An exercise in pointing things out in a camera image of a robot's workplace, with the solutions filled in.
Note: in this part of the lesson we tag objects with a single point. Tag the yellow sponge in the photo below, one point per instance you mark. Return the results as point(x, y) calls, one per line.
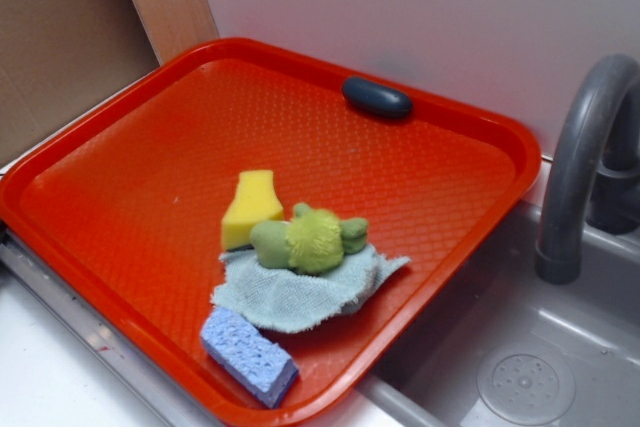
point(254, 201)

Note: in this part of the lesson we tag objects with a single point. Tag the grey toy faucet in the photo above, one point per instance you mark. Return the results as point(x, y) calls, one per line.
point(594, 178)

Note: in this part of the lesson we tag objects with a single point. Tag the light blue cloth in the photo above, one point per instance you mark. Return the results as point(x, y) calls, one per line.
point(283, 301)

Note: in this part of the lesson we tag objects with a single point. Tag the blue sponge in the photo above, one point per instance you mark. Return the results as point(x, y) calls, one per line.
point(262, 367)

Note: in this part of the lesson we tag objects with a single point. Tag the grey plastic sink basin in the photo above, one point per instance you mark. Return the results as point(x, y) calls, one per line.
point(428, 376)

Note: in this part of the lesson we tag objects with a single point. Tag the orange plastic tray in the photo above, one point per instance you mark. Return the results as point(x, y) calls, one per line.
point(126, 206)

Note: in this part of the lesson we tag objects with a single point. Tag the green plush animal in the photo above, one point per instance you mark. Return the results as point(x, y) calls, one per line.
point(313, 242)

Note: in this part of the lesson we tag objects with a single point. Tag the sink drain cover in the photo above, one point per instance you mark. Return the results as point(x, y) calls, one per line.
point(526, 384)

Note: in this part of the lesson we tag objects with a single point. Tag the brown cardboard panel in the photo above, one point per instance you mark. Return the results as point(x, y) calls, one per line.
point(60, 58)

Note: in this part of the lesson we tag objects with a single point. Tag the dark grey oval object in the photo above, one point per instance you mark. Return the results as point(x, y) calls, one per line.
point(375, 98)

